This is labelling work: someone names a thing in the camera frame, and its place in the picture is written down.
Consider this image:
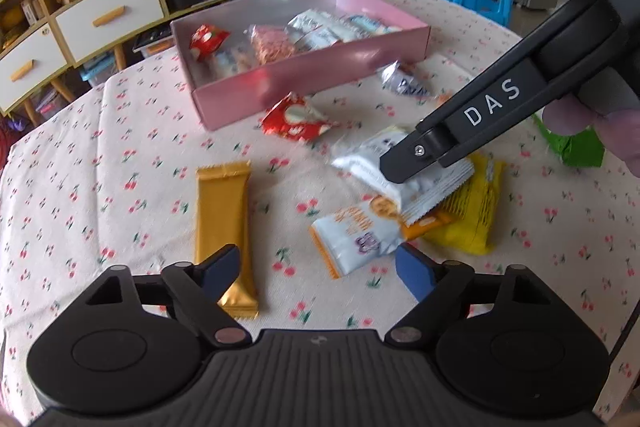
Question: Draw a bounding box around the gold wafer bar packet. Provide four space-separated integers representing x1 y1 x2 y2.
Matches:
194 161 259 319

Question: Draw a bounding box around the white grey snack packet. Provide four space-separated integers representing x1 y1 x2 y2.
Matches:
331 126 475 225

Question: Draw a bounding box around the yellow snack packet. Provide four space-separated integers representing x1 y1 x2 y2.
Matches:
422 152 506 256

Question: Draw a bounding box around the white orange biscuit packet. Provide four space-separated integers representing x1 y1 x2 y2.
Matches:
310 196 458 279

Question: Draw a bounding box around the blue white candy packet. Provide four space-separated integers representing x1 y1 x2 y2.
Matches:
378 61 431 98

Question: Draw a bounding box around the green snack packet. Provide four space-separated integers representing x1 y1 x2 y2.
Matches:
533 114 605 168

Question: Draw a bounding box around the red snack packet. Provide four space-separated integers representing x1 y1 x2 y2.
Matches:
260 92 338 144
189 24 230 62

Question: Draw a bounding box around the right hand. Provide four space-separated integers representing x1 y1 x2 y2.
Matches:
542 95 640 176

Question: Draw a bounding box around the white blue biscuit packet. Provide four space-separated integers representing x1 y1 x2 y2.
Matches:
344 14 400 36

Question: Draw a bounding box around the cherry print table cloth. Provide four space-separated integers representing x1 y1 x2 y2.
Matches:
0 0 640 427

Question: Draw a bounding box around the long white blue packet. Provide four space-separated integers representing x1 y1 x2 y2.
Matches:
285 9 366 52

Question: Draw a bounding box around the pink wafer packet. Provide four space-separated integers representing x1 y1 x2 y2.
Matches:
247 25 296 65

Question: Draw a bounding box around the pink cardboard box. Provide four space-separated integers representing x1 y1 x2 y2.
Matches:
170 0 431 131

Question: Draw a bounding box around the pale blue snack packet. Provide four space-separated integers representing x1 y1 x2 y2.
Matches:
208 46 256 80

